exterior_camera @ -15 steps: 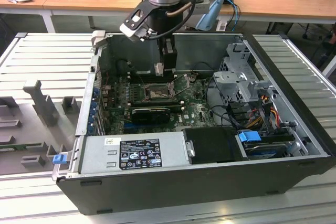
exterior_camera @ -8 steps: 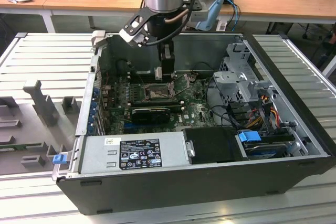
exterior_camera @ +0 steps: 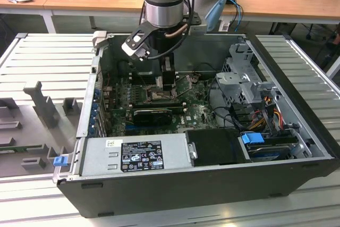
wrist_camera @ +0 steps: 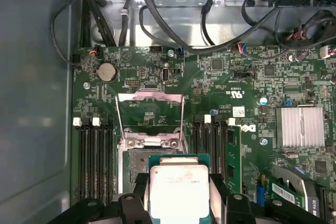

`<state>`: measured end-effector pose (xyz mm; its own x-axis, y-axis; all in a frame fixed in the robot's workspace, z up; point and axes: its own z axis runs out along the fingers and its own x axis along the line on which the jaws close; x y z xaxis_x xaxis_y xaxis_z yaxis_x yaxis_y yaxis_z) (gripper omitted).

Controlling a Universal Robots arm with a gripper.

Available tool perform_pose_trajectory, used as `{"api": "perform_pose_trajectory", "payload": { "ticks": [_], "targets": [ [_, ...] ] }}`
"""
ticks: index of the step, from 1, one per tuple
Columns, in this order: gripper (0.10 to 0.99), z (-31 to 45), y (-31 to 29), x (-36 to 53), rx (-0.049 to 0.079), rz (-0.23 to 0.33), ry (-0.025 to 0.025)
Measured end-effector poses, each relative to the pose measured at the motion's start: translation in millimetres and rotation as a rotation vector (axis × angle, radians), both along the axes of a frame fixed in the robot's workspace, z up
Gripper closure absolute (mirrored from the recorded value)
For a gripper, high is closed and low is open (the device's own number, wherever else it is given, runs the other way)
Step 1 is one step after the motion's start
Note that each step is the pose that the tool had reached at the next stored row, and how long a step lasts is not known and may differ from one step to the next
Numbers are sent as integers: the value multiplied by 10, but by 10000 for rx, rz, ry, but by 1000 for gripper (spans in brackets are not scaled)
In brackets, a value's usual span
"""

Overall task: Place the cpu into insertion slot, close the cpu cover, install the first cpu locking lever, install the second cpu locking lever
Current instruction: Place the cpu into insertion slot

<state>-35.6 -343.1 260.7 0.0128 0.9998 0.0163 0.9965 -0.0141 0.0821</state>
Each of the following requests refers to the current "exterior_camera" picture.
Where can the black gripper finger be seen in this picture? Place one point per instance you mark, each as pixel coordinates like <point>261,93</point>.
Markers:
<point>168,79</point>

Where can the black open PC case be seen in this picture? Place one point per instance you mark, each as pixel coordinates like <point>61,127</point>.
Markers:
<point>159,195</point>

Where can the green motherboard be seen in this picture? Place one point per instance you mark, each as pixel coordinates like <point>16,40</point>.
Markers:
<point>196,110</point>

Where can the silver power supply unit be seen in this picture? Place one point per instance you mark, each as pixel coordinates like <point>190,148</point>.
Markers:
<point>98,158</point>

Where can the blue case latch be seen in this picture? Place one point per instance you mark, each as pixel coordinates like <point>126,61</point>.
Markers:
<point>59,161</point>

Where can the grey parts rack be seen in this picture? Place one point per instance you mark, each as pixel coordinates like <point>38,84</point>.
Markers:
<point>32,126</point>

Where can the silver metal drive cage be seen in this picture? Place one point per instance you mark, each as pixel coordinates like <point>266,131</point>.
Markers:
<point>231,80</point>

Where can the black plastic shroud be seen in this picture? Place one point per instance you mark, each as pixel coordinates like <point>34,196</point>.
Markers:
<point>217,147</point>

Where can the grey case corner bracket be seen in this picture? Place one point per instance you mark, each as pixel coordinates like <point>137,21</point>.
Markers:
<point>99,38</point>

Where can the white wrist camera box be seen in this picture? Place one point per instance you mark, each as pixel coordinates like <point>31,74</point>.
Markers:
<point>134,47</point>

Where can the CPU socket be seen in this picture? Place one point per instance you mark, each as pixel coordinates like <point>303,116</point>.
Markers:
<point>156,96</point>

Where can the black RAM slot row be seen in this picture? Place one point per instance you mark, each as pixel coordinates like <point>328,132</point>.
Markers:
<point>159,105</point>
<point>148,78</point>

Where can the black graphics card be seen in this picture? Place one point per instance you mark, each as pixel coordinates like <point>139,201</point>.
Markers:
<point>151,118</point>

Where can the hard disk in blue carrier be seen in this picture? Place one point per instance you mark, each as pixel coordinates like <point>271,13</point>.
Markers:
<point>252,139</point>

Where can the pale blue teach pendant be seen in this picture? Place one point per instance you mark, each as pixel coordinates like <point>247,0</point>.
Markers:
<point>215,11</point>

